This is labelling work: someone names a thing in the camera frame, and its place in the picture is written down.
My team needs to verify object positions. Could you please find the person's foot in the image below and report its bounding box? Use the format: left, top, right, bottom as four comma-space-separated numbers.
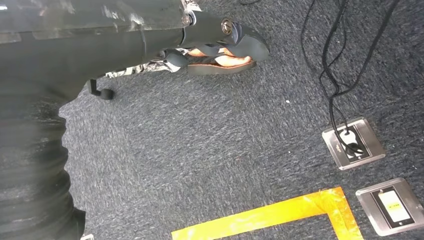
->
188, 47, 253, 68

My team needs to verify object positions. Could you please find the yellow floor tape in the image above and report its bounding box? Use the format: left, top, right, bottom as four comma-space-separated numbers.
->
171, 187, 365, 240

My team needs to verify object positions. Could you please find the floor socket with plug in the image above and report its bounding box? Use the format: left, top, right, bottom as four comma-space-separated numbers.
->
321, 116, 387, 171

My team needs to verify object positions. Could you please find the floor socket with cover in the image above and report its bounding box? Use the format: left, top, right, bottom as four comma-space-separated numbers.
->
355, 177, 424, 237

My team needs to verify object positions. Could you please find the thick black mains cable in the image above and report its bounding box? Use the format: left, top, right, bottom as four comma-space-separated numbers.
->
319, 0, 365, 157

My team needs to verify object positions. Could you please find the thin black cable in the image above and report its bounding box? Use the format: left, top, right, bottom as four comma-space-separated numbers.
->
331, 0, 402, 99

